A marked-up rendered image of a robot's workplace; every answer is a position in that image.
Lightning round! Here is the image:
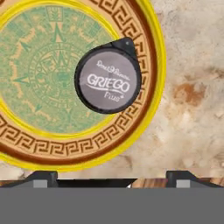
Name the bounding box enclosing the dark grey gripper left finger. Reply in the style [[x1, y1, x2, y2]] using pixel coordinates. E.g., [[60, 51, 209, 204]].
[[4, 171, 59, 189]]

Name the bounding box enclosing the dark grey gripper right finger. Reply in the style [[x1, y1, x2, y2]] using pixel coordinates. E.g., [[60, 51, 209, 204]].
[[165, 171, 221, 189]]

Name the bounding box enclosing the yellow rimmed patterned plate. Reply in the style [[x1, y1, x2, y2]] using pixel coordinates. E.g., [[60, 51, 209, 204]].
[[0, 0, 167, 172]]

